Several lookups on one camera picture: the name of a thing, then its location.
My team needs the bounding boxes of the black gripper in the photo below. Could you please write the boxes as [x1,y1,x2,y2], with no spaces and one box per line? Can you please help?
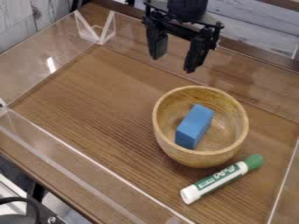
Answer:
[143,2,224,74]

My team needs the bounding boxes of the blue rectangular block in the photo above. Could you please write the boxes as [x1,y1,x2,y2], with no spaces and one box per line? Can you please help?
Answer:
[175,104,214,150]

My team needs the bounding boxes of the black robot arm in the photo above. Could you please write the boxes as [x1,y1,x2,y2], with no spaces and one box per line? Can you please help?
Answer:
[143,0,224,74]

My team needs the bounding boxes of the brown wooden bowl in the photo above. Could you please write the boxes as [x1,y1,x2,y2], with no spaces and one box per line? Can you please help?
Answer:
[152,86,248,168]

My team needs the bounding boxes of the green and white marker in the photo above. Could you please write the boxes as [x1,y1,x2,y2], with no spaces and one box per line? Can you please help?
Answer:
[180,154,264,205]

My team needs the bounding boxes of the clear acrylic corner bracket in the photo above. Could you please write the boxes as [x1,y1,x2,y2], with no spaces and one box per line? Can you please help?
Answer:
[74,10,116,46]

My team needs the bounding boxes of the black metal table frame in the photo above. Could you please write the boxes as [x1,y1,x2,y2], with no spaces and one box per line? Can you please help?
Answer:
[26,182,62,224]

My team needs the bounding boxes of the black cable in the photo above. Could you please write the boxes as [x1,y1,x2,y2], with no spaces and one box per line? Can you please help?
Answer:
[0,196,43,224]

